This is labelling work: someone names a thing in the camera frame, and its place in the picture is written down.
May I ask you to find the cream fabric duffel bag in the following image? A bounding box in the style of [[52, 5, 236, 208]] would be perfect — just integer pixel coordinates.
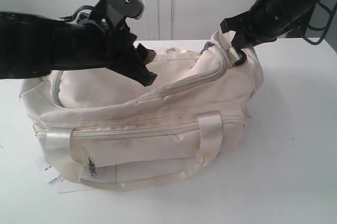
[[20, 31, 264, 191]]

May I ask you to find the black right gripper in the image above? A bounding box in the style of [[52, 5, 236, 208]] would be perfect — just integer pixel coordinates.
[[220, 0, 303, 49]]

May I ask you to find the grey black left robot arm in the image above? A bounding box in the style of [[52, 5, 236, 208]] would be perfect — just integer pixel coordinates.
[[1, 5, 157, 86]]

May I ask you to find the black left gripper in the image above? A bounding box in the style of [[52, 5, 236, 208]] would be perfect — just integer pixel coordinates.
[[52, 6, 157, 86]]

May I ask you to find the white brand hang tag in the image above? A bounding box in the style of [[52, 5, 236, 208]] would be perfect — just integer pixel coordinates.
[[35, 157, 60, 184]]

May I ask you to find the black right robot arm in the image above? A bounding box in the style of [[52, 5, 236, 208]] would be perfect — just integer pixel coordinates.
[[220, 0, 336, 49]]

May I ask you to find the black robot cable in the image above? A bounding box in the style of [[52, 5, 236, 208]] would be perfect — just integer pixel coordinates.
[[242, 0, 334, 46]]

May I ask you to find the white printed paper tag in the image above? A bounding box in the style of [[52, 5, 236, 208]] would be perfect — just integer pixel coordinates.
[[56, 180, 92, 194]]

